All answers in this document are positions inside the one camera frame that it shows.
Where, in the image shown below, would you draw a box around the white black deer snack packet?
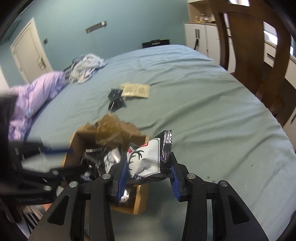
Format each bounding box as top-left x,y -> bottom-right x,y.
126,130 -> 173,185

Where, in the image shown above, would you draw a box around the snack packets inside box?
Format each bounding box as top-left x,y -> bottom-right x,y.
81,147 -> 130,203

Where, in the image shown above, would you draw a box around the lilac duvet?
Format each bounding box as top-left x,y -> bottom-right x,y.
8,71 -> 67,140

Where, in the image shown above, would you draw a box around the brown cardboard box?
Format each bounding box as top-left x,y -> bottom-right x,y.
61,113 -> 151,215

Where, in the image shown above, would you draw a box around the black snack packet centre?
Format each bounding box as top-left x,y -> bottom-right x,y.
108,98 -> 126,111

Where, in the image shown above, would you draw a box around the black snack packet far left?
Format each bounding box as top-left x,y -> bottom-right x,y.
108,89 -> 123,101

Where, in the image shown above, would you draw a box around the crumpled grey clothing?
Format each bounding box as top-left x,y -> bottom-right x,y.
64,53 -> 107,84

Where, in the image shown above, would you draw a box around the teal bed sheet mattress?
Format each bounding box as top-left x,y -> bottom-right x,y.
27,45 -> 295,240

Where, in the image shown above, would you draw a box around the white door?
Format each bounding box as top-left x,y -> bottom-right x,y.
10,18 -> 53,83

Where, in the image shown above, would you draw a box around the black bag behind bed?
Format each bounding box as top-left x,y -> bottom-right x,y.
142,39 -> 170,49

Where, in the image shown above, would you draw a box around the white cabinet unit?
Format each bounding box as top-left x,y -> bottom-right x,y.
184,0 -> 296,149

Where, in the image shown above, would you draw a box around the dark wooden chair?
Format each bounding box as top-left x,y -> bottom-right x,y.
208,0 -> 296,127

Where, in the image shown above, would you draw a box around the metal wall bracket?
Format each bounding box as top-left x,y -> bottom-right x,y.
86,21 -> 107,34

